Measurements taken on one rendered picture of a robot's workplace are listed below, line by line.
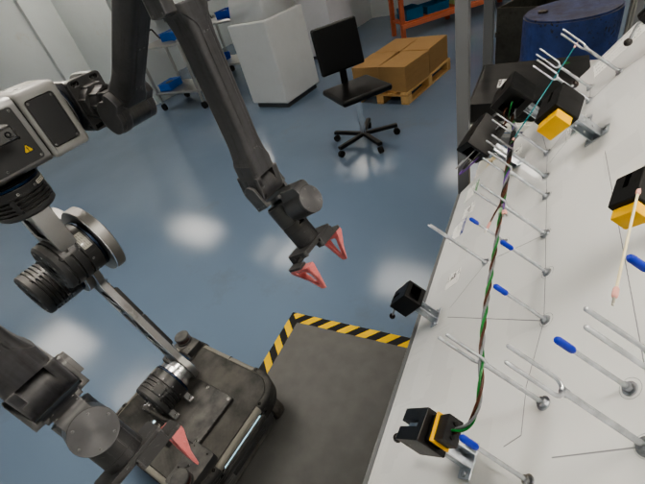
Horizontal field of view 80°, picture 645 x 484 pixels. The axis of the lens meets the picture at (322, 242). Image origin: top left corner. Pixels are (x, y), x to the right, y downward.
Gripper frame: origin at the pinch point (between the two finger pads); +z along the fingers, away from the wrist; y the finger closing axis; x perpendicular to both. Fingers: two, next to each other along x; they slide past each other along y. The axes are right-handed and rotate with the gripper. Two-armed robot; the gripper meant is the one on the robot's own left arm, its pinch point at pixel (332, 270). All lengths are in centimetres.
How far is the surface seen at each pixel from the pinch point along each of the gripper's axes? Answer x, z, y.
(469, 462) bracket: -35.1, 15.2, -28.2
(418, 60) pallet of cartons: 141, -1, 362
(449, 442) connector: -37.8, 7.1, -30.2
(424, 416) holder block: -34.0, 6.2, -28.1
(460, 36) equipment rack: -23, -21, 65
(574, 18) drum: -10, 26, 255
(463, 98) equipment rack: -15, -6, 65
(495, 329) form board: -33.7, 14.0, -7.3
